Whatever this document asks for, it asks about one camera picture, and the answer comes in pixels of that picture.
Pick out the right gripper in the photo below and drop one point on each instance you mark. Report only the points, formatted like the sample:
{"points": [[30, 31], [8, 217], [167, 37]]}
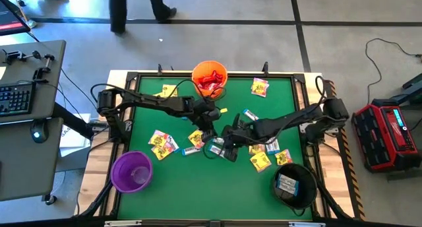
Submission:
{"points": [[244, 134]]}

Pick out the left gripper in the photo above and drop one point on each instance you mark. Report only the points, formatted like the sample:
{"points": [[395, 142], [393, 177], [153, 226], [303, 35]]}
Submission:
{"points": [[204, 115]]}

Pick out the red candy pack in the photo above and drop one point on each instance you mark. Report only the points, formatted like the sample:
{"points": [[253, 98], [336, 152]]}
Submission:
{"points": [[214, 77], [210, 85], [201, 79]]}

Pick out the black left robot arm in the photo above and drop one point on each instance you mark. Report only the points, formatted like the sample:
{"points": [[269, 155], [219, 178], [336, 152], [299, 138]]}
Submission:
{"points": [[155, 103]]}

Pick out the yellow tape tag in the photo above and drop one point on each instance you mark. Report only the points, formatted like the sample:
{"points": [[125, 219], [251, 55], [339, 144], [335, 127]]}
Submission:
{"points": [[223, 110]]}

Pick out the orange pumpkin bucket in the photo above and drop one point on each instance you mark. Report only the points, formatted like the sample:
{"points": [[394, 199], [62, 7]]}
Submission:
{"points": [[199, 70]]}

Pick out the purple plastic bucket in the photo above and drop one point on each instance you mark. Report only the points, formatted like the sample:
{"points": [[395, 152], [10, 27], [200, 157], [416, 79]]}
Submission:
{"points": [[123, 169]]}

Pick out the black plastic bucket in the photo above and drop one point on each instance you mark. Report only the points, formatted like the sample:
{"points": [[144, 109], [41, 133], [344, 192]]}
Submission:
{"points": [[303, 200]]}

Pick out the yellow black hazard tape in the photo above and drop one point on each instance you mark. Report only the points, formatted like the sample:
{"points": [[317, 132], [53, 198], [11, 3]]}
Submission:
{"points": [[351, 164]]}

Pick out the white box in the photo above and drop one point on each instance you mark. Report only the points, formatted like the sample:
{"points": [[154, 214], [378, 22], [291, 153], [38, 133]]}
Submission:
{"points": [[71, 142]]}

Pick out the red power station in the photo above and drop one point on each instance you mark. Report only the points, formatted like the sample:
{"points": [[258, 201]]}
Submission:
{"points": [[385, 144]]}

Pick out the person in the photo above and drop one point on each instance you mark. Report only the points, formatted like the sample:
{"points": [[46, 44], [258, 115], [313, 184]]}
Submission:
{"points": [[118, 12]]}

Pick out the black computer mouse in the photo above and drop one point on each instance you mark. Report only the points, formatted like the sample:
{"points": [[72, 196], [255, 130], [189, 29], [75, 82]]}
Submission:
{"points": [[39, 133]]}

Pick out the desk caster wheel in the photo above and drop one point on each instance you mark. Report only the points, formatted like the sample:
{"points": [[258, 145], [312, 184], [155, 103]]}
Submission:
{"points": [[50, 200]]}

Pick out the black desk clamp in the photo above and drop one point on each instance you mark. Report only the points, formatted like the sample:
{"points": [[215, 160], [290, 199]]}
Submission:
{"points": [[16, 55], [43, 67]]}

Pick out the dark equipment case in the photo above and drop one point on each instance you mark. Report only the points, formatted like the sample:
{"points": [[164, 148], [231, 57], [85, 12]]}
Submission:
{"points": [[413, 88]]}

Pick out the black backlit keyboard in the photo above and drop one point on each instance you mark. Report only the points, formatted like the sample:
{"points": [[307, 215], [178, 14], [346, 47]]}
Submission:
{"points": [[14, 98]]}

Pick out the grey desk with keyboard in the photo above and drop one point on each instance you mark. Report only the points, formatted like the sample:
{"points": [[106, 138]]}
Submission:
{"points": [[19, 72]]}

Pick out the black monitor red screen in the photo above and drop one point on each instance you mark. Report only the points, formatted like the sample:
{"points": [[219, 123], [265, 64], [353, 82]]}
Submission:
{"points": [[10, 19]]}

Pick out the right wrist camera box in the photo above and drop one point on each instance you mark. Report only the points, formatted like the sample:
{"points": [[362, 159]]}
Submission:
{"points": [[228, 137]]}

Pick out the black table frame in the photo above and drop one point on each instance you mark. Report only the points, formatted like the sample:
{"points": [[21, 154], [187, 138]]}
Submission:
{"points": [[234, 74]]}

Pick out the silver metal bracket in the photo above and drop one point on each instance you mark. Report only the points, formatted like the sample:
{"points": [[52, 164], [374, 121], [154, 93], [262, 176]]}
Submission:
{"points": [[306, 224], [122, 223]]}

